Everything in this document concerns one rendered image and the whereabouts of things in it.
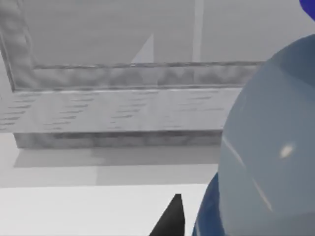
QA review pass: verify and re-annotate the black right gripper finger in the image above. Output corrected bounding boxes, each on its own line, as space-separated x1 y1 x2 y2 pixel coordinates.
148 193 186 236

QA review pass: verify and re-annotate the dark blue object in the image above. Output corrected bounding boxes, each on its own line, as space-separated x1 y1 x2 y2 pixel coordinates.
299 0 315 18

